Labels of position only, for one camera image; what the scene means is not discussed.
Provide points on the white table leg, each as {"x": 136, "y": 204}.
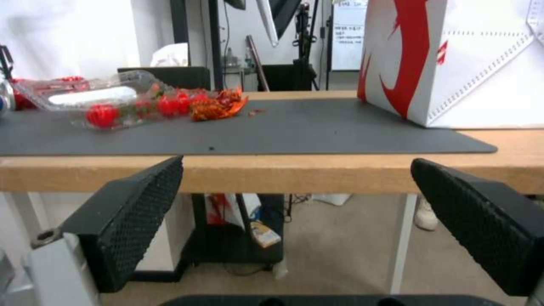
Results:
{"x": 403, "y": 242}

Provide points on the black cart under table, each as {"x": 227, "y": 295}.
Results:
{"x": 225, "y": 245}

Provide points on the dark grey table mat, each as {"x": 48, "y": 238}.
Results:
{"x": 297, "y": 134}

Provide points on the white delivery bag red print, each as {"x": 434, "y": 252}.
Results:
{"x": 467, "y": 63}

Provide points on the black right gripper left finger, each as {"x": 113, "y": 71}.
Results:
{"x": 127, "y": 223}

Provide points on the white crumpled cloth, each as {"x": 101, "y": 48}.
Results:
{"x": 171, "y": 54}

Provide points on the yellow snack packet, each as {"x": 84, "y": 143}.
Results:
{"x": 264, "y": 234}

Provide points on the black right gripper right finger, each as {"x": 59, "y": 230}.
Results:
{"x": 488, "y": 229}

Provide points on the red white plastic bag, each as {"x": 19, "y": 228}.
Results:
{"x": 223, "y": 210}

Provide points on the white studio light panel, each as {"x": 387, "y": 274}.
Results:
{"x": 270, "y": 22}

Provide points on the red tomato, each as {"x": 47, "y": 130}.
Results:
{"x": 184, "y": 99}
{"x": 167, "y": 106}
{"x": 102, "y": 116}

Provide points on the orange red crayfish pile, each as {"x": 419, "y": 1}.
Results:
{"x": 214, "y": 106}

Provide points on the black vertical pole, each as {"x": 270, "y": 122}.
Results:
{"x": 216, "y": 44}

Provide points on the white table side panel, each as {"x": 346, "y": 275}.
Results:
{"x": 178, "y": 229}

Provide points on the whiteboard with writing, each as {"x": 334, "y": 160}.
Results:
{"x": 348, "y": 35}

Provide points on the black camera tripod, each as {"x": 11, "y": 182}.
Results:
{"x": 304, "y": 47}

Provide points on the person's white shoe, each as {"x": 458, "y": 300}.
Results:
{"x": 426, "y": 215}

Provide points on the clear plastic takeout box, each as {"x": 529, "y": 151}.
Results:
{"x": 93, "y": 95}

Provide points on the black storage box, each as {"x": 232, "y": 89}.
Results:
{"x": 284, "y": 77}

